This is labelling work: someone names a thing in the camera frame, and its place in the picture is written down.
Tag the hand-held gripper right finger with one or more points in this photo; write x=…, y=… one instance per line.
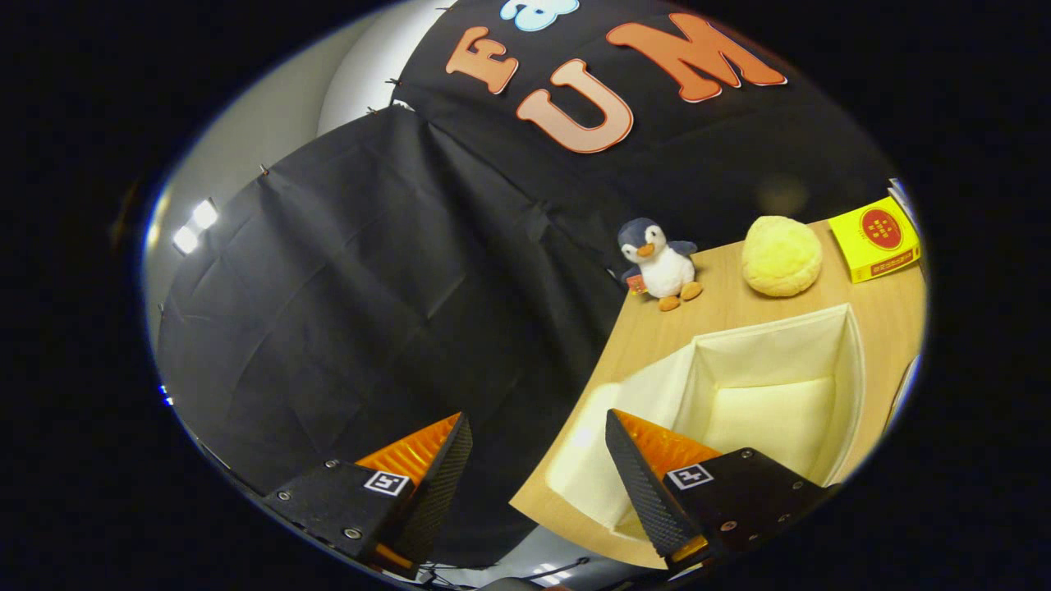
x=644, y=492

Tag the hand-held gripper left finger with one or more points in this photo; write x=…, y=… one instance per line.
x=435, y=492

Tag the cream fabric storage box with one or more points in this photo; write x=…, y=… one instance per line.
x=772, y=410

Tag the black backdrop cloth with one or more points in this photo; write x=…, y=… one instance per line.
x=369, y=287

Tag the penguin plush toy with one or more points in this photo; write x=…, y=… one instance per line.
x=661, y=263

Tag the yellow round plush bun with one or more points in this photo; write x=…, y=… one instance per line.
x=782, y=256

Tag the yellow book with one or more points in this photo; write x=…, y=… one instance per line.
x=877, y=238

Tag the ceiling light panel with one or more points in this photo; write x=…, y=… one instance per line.
x=185, y=240
x=204, y=214

